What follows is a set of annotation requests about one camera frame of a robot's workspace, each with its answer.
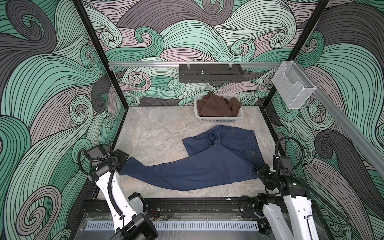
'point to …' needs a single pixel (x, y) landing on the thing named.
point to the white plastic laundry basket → (231, 119)
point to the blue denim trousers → (218, 156)
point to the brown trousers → (212, 105)
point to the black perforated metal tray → (210, 73)
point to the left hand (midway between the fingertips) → (123, 156)
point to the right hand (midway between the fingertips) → (256, 171)
